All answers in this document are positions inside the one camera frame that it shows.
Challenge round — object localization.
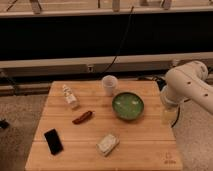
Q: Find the black hanging cable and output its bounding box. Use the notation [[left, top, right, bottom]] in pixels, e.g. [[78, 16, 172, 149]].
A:
[[99, 4, 136, 75]]

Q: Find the small white bottle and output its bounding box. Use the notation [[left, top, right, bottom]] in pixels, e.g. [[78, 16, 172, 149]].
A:
[[62, 85, 79, 109]]

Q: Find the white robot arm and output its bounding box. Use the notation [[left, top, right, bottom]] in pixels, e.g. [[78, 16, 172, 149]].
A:
[[160, 61, 213, 125]]

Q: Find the black smartphone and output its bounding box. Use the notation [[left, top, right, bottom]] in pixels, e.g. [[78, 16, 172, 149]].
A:
[[44, 129, 63, 155]]

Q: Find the green bowl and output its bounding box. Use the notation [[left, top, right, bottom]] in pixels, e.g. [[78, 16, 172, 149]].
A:
[[112, 92, 144, 121]]

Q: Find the black object on floor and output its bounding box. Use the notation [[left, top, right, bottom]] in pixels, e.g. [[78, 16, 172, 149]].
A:
[[0, 119, 9, 129]]

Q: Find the white plastic cup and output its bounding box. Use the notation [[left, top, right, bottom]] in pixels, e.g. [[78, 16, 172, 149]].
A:
[[101, 75, 118, 96]]

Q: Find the brown sausage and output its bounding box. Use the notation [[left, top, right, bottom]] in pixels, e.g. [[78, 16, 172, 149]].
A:
[[72, 111, 93, 124]]

